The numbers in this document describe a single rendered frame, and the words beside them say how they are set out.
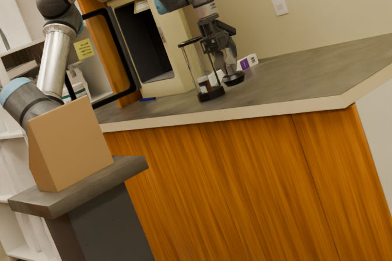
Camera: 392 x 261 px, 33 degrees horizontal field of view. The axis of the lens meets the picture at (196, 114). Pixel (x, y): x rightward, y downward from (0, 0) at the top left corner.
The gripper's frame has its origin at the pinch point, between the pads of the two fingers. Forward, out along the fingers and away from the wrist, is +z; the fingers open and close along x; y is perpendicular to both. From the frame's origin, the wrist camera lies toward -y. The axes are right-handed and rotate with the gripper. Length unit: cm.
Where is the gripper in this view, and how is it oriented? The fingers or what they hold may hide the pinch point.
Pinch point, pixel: (230, 69)
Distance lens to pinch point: 231.0
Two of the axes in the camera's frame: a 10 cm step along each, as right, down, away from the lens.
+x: 7.8, -1.7, -6.0
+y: -5.2, 3.5, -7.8
